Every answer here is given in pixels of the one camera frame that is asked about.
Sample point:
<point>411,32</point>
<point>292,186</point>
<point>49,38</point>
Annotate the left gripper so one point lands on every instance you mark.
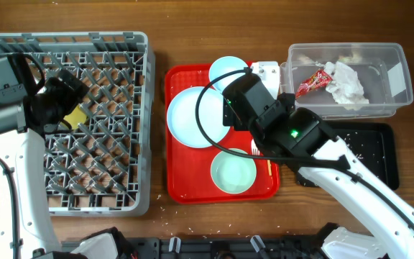
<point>71,96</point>

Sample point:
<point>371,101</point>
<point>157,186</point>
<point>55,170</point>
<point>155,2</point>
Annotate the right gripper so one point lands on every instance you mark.
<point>230,119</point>

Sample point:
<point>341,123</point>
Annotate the yellow plastic cup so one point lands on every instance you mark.
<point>76,117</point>

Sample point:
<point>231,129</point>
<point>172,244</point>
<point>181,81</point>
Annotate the green bowl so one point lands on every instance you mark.
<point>233,174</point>

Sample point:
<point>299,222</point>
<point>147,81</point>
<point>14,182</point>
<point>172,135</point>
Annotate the red snack wrapper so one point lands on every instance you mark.
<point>318,80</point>

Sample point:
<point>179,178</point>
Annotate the white napkin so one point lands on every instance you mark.
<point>345,86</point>

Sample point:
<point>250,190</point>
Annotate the leftover rice food waste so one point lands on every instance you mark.
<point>367,146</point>

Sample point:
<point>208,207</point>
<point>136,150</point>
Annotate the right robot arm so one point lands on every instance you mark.
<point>309,145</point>

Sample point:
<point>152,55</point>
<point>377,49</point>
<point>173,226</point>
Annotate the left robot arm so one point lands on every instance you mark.
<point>26,229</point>

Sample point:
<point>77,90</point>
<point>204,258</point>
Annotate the grey plastic dishwasher rack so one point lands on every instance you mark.
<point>103,167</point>

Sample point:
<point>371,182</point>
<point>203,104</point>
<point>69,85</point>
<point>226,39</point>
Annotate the clear plastic waste bin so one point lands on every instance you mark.
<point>380,67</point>

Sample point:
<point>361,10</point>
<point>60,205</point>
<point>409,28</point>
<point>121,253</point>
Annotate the white plastic fork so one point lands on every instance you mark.
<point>255,149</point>

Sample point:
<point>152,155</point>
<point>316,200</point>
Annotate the light blue bowl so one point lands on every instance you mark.
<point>225,65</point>

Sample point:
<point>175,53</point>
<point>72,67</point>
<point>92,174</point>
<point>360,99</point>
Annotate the wooden chopstick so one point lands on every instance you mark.
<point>269,168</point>

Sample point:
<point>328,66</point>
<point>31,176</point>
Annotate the light blue round plate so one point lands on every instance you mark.
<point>181,120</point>

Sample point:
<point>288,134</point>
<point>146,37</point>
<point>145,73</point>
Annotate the red plastic serving tray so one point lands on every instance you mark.
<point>188,169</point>

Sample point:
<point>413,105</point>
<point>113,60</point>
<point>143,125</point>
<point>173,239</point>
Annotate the black rectangular tray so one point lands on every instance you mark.
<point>391,177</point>

